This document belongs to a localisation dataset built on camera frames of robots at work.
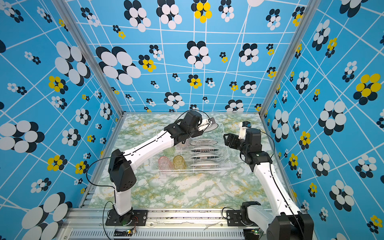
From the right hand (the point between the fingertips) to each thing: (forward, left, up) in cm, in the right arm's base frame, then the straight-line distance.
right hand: (231, 136), depth 80 cm
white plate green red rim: (+2, +15, -18) cm, 23 cm away
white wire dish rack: (-4, +12, -11) cm, 17 cm away
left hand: (+8, +17, +4) cm, 19 cm away
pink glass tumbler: (-10, +37, -12) cm, 41 cm away
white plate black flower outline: (-3, +13, +12) cm, 19 cm away
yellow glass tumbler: (-8, +29, -15) cm, 34 cm away
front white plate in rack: (-8, +14, -18) cm, 25 cm away
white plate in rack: (-2, +14, -19) cm, 23 cm away
